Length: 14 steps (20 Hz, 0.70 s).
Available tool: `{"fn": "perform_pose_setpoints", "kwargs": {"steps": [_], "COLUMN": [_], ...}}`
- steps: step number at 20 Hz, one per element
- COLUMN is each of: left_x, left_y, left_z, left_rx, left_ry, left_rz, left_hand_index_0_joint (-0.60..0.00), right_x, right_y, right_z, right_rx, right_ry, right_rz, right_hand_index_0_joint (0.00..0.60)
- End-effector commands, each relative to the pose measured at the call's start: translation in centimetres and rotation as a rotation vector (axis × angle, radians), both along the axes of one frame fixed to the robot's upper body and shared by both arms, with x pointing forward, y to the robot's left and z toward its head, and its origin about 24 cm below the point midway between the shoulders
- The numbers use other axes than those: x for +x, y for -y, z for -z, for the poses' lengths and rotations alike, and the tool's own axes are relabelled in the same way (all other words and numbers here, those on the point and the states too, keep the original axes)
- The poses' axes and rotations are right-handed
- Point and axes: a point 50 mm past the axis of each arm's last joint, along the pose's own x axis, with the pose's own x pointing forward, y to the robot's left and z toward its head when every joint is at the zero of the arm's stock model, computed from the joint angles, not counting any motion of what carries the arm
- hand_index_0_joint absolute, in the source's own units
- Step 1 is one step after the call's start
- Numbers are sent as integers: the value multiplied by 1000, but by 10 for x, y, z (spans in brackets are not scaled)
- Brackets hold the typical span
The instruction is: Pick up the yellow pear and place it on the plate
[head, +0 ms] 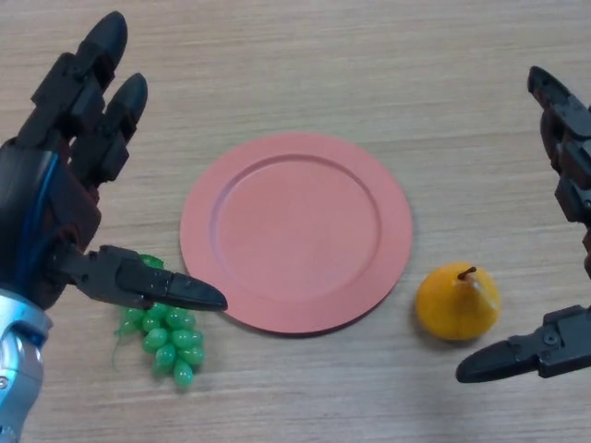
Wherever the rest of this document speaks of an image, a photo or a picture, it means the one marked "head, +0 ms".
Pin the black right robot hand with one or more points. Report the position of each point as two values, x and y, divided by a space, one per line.
575 157

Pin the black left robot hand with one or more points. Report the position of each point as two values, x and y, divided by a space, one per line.
44 203

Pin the yellow pear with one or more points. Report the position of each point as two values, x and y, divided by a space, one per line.
454 304

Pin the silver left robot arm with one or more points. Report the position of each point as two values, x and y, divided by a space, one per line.
18 364

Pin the pink round plate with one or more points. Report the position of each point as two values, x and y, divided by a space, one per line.
295 231

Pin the green plastic grape bunch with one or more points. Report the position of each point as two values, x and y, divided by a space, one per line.
175 341

